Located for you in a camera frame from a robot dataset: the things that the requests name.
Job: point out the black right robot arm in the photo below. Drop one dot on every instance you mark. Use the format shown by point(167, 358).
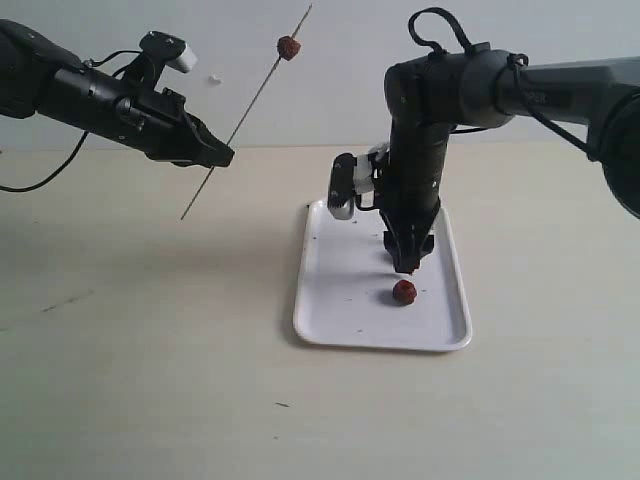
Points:
point(593, 105)

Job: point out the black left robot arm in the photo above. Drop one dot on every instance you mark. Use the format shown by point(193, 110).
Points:
point(38, 76)

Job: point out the thin bamboo skewer stick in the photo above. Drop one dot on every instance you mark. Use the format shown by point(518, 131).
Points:
point(247, 110)

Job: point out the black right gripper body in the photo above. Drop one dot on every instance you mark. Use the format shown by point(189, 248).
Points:
point(407, 192)

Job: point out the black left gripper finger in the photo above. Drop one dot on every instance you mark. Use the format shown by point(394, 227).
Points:
point(197, 135)
point(206, 155)

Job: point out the red jujube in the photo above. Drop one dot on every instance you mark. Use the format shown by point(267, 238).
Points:
point(288, 48)
point(404, 292)

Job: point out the white rectangular plastic tray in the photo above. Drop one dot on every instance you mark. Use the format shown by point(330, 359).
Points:
point(344, 289)

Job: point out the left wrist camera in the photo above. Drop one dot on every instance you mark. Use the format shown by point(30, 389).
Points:
point(165, 50)

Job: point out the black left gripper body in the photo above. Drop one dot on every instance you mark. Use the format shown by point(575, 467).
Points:
point(143, 119)

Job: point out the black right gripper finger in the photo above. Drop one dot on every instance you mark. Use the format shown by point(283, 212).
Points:
point(420, 244)
point(401, 257)

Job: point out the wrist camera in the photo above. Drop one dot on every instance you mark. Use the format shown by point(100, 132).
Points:
point(165, 50)
point(355, 182)

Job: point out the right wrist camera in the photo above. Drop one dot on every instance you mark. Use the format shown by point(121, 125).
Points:
point(355, 182)

